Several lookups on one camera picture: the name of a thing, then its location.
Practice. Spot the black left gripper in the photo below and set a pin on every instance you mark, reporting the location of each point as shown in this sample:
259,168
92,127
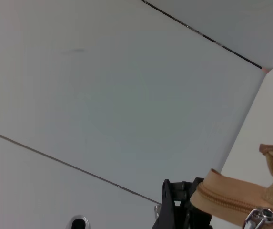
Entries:
166,210

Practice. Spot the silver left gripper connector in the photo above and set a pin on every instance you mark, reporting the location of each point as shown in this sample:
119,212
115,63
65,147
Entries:
156,211

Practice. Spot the khaki canvas food bag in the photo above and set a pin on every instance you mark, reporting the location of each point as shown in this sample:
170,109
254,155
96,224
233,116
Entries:
229,195

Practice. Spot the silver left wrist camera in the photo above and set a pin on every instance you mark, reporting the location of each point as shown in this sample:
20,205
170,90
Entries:
79,223

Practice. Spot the silver metal zipper pull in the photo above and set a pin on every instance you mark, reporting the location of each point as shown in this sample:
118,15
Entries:
261,215

